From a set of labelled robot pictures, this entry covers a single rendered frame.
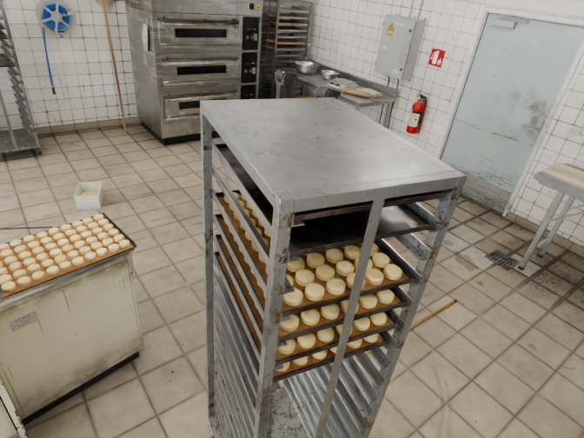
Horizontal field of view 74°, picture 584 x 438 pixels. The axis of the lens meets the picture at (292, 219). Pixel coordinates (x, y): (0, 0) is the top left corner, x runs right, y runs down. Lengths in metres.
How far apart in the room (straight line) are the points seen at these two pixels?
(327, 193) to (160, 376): 2.12
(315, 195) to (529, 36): 4.35
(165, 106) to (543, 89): 4.32
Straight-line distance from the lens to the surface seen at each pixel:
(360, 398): 1.63
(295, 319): 1.05
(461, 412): 2.88
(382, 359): 1.41
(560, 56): 4.86
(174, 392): 2.64
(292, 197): 0.75
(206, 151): 1.32
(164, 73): 5.38
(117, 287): 2.33
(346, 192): 0.79
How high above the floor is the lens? 2.18
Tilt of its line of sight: 32 degrees down
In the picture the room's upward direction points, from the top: 7 degrees clockwise
